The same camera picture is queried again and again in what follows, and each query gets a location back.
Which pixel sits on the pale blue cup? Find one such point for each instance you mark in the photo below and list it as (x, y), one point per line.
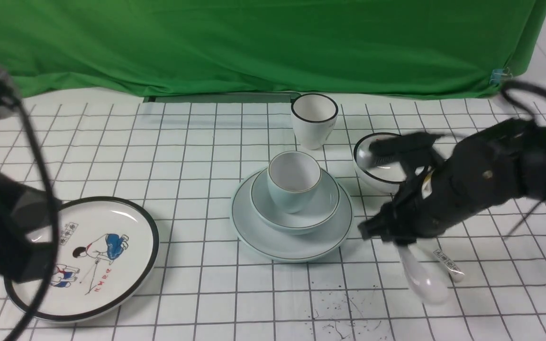
(292, 180)

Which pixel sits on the pale blue plate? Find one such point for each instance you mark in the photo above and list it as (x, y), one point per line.
(285, 247)

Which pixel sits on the blue binder clip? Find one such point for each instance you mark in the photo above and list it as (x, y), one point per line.
(498, 76)

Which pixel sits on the white cup black rim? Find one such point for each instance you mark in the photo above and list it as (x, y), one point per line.
(313, 118)

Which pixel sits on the white spoon with label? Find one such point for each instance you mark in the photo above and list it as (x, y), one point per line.
(434, 250)

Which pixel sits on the white bowl black rim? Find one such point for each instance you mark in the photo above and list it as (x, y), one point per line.
(388, 178)

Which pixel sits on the white plate black rim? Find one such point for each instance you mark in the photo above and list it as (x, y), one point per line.
(107, 248)

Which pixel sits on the pale blue bowl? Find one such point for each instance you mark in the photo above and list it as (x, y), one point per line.
(321, 208)

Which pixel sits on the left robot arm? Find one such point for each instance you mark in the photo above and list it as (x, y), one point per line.
(29, 217)

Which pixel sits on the green backdrop cloth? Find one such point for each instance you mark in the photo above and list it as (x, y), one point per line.
(422, 49)

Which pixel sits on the plain white spoon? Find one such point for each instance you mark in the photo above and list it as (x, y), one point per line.
(430, 289)

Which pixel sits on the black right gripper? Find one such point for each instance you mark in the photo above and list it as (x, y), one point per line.
(483, 171)

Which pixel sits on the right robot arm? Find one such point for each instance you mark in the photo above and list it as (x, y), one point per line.
(533, 155)

